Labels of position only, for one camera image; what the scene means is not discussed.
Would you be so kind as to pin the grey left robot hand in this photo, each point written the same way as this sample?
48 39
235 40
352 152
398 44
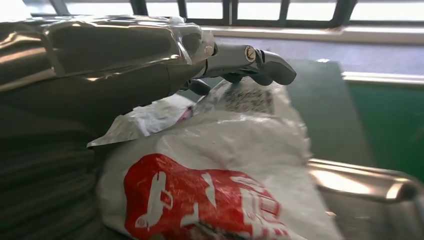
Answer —
99 66

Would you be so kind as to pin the grey plastic mailer package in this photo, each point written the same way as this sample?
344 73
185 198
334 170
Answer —
225 145

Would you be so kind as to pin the stainless steel scale tray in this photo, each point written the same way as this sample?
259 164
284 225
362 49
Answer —
364 192

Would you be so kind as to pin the dark window frame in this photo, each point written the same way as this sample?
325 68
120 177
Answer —
232 11

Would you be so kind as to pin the silver conveyor side rail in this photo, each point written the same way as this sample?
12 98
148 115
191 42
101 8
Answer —
384 78

